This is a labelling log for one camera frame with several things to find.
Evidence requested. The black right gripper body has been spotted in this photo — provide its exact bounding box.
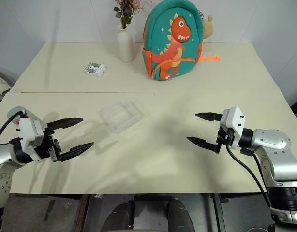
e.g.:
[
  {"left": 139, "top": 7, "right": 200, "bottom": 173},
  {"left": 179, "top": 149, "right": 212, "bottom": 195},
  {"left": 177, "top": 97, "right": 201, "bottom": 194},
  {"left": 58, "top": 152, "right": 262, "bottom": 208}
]
[{"left": 215, "top": 125, "right": 235, "bottom": 155}]

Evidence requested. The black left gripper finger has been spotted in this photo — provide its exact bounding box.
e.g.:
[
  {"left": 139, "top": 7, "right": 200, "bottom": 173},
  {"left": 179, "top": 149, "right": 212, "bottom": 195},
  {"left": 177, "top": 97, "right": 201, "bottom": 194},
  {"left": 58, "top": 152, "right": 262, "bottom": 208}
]
[
  {"left": 57, "top": 142, "right": 95, "bottom": 162},
  {"left": 46, "top": 117, "right": 84, "bottom": 130}
]

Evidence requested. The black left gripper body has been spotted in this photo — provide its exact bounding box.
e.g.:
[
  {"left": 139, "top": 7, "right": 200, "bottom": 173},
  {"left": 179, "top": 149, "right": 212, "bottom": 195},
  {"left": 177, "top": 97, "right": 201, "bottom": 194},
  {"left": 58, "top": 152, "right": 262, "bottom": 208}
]
[{"left": 34, "top": 127, "right": 62, "bottom": 163}]

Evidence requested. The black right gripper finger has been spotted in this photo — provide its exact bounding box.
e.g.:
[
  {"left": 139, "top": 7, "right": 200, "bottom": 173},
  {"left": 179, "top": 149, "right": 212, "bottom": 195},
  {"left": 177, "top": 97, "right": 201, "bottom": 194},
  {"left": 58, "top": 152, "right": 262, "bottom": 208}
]
[
  {"left": 186, "top": 136, "right": 221, "bottom": 154},
  {"left": 194, "top": 112, "right": 223, "bottom": 123}
]

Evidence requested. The clear plastic container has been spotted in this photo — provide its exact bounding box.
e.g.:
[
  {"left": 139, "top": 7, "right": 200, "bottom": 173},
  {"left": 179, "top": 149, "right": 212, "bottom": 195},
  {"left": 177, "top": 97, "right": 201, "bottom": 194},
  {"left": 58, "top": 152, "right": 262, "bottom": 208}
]
[{"left": 98, "top": 100, "right": 146, "bottom": 135}]

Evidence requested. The small white green box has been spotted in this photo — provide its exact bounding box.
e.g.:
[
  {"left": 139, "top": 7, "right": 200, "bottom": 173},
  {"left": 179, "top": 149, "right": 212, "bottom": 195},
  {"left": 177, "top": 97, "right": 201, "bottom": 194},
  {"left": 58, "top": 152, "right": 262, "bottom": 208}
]
[{"left": 84, "top": 61, "right": 107, "bottom": 78}]

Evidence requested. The dark rounded robot leg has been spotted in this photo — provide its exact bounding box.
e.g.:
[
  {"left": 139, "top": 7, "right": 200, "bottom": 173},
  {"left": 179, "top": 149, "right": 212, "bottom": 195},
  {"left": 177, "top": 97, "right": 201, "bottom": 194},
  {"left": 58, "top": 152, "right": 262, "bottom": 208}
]
[
  {"left": 101, "top": 200, "right": 136, "bottom": 232},
  {"left": 166, "top": 198, "right": 196, "bottom": 232}
]

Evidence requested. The green dinosaur backpack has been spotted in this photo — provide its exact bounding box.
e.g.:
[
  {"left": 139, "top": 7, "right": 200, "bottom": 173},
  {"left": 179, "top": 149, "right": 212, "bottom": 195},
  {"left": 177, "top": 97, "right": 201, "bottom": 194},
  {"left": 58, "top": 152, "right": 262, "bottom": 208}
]
[{"left": 142, "top": 0, "right": 222, "bottom": 82}]

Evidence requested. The beige plush toy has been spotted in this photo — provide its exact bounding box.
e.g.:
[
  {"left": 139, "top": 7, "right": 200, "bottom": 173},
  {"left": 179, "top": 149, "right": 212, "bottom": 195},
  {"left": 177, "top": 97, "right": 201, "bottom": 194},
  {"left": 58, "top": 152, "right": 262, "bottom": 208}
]
[{"left": 198, "top": 9, "right": 215, "bottom": 44}]

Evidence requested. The white ceramic vase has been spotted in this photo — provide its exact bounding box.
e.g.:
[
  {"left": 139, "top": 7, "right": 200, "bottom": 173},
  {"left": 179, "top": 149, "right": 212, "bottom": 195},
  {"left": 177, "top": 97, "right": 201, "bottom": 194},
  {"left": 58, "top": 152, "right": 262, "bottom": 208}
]
[{"left": 116, "top": 24, "right": 136, "bottom": 63}]

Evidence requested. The pink dried flower bouquet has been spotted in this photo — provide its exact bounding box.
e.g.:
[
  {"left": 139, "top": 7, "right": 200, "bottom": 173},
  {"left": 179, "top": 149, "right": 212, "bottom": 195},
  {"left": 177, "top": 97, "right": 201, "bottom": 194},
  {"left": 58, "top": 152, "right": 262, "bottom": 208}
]
[{"left": 113, "top": 0, "right": 149, "bottom": 29}]

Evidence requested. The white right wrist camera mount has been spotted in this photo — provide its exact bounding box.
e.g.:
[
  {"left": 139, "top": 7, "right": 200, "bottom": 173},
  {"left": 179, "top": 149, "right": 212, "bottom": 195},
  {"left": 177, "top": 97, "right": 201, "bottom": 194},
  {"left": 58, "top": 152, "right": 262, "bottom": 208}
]
[{"left": 220, "top": 105, "right": 246, "bottom": 150}]

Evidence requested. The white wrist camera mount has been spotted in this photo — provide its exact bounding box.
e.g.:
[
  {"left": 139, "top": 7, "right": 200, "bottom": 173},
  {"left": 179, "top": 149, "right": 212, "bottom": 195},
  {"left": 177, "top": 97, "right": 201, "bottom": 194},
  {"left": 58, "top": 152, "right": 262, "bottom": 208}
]
[
  {"left": 15, "top": 117, "right": 47, "bottom": 152},
  {"left": 220, "top": 105, "right": 246, "bottom": 150}
]

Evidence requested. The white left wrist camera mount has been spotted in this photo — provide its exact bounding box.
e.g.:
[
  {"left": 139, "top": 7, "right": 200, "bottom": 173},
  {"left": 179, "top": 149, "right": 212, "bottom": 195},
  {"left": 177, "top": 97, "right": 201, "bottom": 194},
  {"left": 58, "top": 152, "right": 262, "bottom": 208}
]
[{"left": 15, "top": 117, "right": 47, "bottom": 152}]

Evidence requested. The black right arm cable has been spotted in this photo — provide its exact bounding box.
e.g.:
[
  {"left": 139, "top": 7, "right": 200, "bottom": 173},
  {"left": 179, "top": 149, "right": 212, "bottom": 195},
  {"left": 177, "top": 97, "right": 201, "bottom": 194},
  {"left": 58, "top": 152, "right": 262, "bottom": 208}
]
[{"left": 225, "top": 142, "right": 272, "bottom": 208}]

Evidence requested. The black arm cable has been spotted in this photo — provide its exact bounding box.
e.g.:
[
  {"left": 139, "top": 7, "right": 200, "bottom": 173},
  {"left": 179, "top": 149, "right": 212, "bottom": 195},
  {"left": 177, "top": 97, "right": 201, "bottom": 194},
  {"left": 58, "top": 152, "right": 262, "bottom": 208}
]
[
  {"left": 225, "top": 142, "right": 272, "bottom": 208},
  {"left": 0, "top": 110, "right": 27, "bottom": 144}
]

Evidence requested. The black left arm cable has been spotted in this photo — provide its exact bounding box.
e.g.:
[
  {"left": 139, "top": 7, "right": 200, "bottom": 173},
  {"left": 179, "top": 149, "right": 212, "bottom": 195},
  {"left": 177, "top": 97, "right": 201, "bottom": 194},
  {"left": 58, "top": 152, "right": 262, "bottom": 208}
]
[{"left": 0, "top": 110, "right": 27, "bottom": 144}]

